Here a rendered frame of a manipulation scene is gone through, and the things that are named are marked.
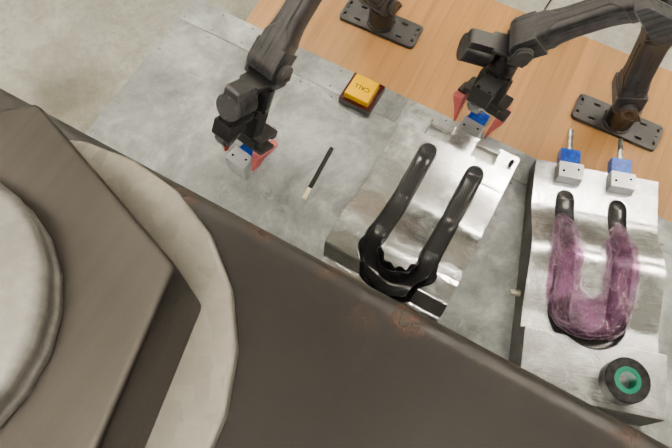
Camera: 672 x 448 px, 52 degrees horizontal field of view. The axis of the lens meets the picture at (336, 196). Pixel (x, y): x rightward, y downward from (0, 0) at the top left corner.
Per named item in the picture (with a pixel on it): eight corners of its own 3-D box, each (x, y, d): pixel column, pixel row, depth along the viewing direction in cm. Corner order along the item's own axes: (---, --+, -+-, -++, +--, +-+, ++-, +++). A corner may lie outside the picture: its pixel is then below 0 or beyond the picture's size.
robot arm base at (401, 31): (415, 30, 158) (428, 8, 161) (338, -3, 162) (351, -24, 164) (411, 50, 165) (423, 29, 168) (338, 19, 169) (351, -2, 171)
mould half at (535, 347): (529, 169, 152) (543, 146, 142) (647, 192, 151) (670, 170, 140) (504, 397, 133) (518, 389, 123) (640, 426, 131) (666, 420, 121)
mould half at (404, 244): (405, 126, 157) (411, 94, 144) (510, 176, 152) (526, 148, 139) (294, 314, 139) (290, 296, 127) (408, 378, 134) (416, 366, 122)
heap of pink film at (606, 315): (547, 210, 142) (559, 195, 135) (634, 227, 141) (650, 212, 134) (536, 332, 132) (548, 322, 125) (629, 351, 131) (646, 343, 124)
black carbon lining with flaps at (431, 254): (420, 143, 147) (426, 121, 138) (489, 177, 144) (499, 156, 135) (342, 280, 135) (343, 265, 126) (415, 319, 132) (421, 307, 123)
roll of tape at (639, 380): (601, 355, 125) (608, 351, 122) (645, 367, 124) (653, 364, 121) (595, 398, 122) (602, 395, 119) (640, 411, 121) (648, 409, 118)
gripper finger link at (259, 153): (252, 182, 145) (263, 148, 139) (226, 163, 146) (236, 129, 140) (271, 168, 150) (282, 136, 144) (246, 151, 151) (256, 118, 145)
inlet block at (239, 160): (265, 126, 156) (263, 114, 151) (283, 138, 155) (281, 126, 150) (228, 167, 152) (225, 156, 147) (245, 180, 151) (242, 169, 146)
